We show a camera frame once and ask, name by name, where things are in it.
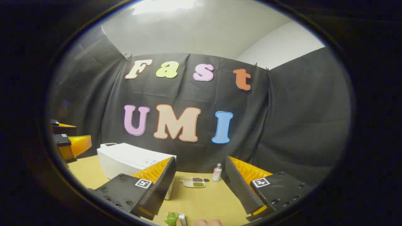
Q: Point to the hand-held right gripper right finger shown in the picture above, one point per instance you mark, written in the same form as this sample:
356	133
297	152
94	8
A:
238	188

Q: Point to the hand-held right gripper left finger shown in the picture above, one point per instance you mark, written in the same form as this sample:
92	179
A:
160	188

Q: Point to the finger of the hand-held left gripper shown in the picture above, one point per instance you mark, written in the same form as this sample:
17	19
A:
73	146
64	129

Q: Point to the lettuce and bread sandwich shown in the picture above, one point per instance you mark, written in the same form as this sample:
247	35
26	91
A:
171	219

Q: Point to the white microwave oven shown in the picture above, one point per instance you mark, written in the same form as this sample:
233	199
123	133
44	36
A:
125	160

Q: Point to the small bottle with pink label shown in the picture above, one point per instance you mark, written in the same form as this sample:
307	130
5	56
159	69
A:
216	174

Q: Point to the white divided dish with beans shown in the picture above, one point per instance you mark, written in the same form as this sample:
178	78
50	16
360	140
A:
194	182

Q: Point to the black backdrop cloth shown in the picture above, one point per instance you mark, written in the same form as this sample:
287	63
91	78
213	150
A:
282	125

